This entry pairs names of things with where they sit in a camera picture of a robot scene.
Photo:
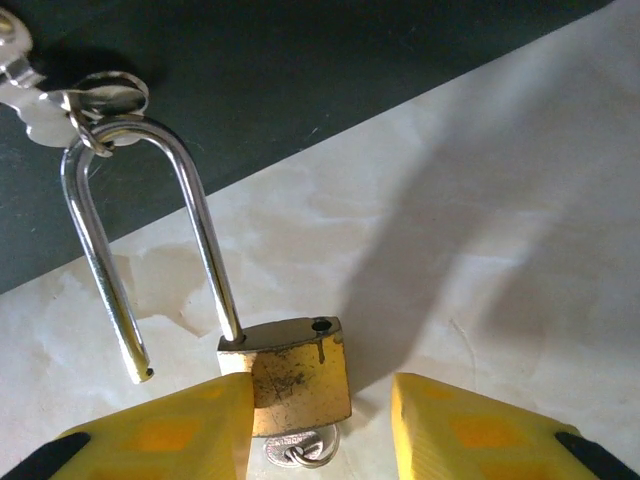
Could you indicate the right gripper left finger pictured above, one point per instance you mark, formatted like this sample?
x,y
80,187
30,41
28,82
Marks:
x,y
165,440

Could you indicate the small silver key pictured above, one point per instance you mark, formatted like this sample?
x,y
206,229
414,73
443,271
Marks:
x,y
277,446

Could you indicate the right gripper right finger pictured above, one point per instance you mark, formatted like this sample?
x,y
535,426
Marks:
x,y
475,440

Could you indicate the brass padlock with steel shackle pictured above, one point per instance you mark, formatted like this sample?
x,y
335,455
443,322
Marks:
x,y
300,380

